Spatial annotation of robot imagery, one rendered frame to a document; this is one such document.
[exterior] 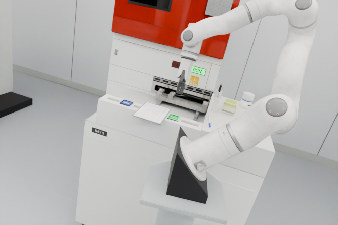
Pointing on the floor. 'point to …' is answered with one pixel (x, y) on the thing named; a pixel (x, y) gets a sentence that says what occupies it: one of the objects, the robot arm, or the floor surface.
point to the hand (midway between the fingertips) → (180, 89)
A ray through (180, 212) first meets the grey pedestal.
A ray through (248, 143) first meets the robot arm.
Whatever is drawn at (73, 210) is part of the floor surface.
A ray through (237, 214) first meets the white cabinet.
